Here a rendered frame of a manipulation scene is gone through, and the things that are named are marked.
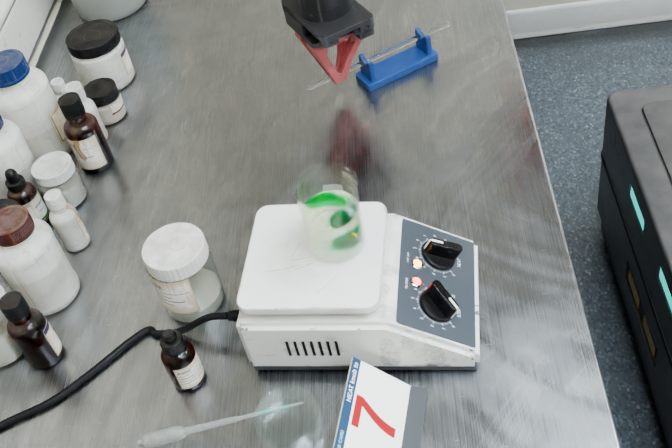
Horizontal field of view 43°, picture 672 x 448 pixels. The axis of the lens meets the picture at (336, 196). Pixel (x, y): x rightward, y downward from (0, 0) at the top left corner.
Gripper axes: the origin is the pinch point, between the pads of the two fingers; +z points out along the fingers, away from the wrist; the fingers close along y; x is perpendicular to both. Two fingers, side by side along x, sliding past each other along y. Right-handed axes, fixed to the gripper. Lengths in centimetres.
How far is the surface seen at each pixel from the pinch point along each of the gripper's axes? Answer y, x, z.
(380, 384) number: 38.2, -17.6, 1.0
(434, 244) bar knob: 31.7, -7.5, -3.6
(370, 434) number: 41.7, -20.6, 0.9
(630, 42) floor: -60, 108, 78
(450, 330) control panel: 38.3, -10.5, -0.9
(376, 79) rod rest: 1.1, 4.3, 2.2
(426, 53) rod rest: 1.0, 11.5, 2.0
